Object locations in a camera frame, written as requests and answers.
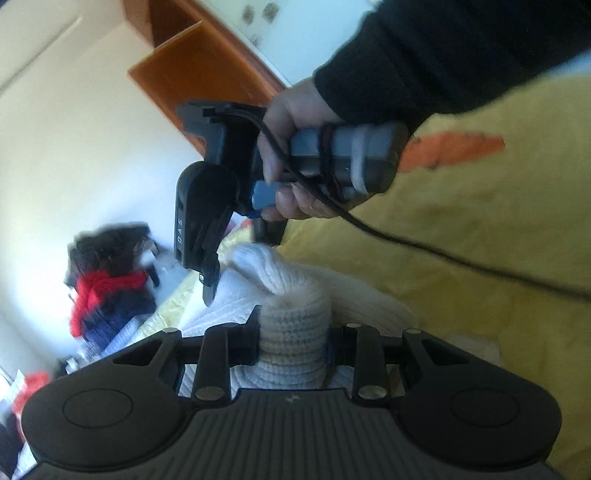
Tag light blue blanket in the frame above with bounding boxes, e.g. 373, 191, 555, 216
95, 318, 149, 358

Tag yellow printed bed sheet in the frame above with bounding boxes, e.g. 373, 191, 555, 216
136, 69, 591, 480

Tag wooden wardrobe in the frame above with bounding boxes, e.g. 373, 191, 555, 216
121, 0, 293, 158

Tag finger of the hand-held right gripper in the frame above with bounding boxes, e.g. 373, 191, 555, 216
252, 216, 288, 246
199, 256, 221, 308

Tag red jacket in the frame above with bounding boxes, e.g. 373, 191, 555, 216
68, 269, 149, 339

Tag white knitted sweater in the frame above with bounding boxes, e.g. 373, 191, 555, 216
178, 242, 505, 403

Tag navy blue jacket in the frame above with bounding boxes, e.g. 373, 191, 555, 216
82, 291, 158, 357

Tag red plastic bag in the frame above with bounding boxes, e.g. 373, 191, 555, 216
10, 370, 51, 417

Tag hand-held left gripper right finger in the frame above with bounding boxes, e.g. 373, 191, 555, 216
324, 323, 482, 408

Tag person's right hand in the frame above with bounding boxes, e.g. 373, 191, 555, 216
255, 76, 352, 223

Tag dark garment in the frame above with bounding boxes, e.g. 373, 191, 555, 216
66, 223, 161, 288

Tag black cable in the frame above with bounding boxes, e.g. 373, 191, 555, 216
256, 117, 591, 298

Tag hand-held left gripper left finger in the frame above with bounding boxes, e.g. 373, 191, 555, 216
111, 305, 262, 409

